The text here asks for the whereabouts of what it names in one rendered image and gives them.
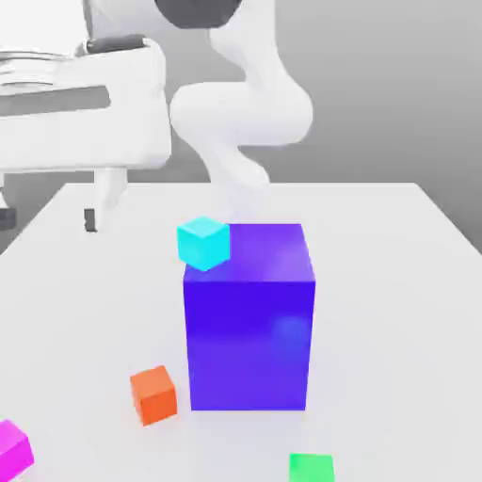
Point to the small orange cube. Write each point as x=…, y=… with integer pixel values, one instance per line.
x=154, y=395

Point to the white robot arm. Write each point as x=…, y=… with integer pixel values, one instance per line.
x=263, y=113

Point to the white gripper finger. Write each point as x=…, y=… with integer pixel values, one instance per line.
x=6, y=218
x=110, y=188

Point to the large purple box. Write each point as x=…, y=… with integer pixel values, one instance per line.
x=248, y=339

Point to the small cyan cube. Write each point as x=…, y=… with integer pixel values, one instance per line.
x=203, y=244

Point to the small magenta cube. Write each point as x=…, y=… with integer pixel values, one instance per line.
x=13, y=452

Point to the small green cube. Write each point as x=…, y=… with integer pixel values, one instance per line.
x=311, y=469

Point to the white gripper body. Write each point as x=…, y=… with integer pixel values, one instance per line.
x=139, y=124

